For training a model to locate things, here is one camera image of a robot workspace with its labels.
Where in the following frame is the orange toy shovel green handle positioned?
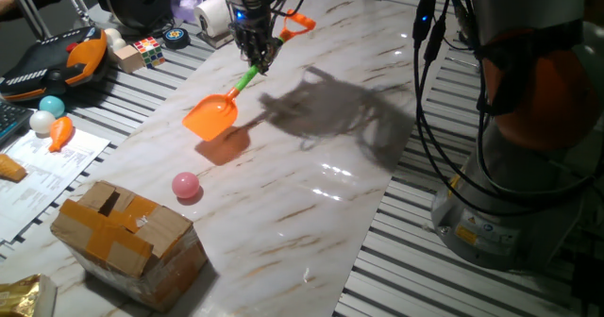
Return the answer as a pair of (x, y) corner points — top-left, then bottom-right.
(181, 8), (317, 142)

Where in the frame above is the large black round device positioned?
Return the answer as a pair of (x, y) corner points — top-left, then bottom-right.
(93, 0), (174, 30)

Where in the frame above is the cardboard box with orange tape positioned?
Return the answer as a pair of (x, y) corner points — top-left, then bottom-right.
(50, 179), (209, 313)

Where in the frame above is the grey metal tripod leg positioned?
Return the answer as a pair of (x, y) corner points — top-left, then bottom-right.
(4, 0), (53, 40)

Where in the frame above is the large white plastic ball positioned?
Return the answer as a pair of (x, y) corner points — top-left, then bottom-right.
(28, 109), (57, 135)

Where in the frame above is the white toilet paper roll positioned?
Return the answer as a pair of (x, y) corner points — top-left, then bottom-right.
(193, 0), (233, 38)

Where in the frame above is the black cable blue light adapter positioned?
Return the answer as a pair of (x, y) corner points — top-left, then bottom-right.
(411, 0), (596, 214)

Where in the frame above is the black round puck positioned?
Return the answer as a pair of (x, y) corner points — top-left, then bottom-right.
(162, 27), (192, 50)

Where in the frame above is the gold foil package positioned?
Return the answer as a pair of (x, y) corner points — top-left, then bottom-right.
(0, 273), (58, 317)

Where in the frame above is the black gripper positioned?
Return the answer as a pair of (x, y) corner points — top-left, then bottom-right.
(230, 0), (285, 75)

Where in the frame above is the printed white paper sheet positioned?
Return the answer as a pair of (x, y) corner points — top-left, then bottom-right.
(0, 127), (111, 245)

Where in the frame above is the pink plastic ball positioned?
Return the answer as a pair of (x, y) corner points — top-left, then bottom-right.
(171, 171), (201, 200)

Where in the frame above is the plain wooden cube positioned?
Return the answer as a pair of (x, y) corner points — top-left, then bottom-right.
(112, 44), (145, 75)

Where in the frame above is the colourful puzzle cube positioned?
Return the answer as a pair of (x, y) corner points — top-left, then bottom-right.
(132, 36), (167, 70)

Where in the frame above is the marble pattern table sheet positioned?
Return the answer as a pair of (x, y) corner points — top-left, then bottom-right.
(0, 0), (452, 317)

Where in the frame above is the purple plastic object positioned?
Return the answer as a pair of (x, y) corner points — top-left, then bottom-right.
(170, 0), (205, 24)

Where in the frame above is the brown toy ice cream cone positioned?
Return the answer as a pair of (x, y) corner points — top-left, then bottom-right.
(0, 153), (28, 183)

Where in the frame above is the teal plastic ball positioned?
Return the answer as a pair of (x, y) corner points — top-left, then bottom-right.
(38, 94), (66, 119)

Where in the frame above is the orange black power tool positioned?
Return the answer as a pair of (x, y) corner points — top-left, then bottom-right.
(0, 25), (109, 103)

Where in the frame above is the flat tray under paper roll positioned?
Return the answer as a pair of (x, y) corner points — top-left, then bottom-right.
(196, 27), (236, 49)

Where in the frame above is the orange toy carrot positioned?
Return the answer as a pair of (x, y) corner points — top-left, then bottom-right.
(48, 115), (76, 154)

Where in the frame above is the thin metal rod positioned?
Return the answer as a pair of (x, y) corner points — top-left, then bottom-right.
(56, 0), (92, 25)

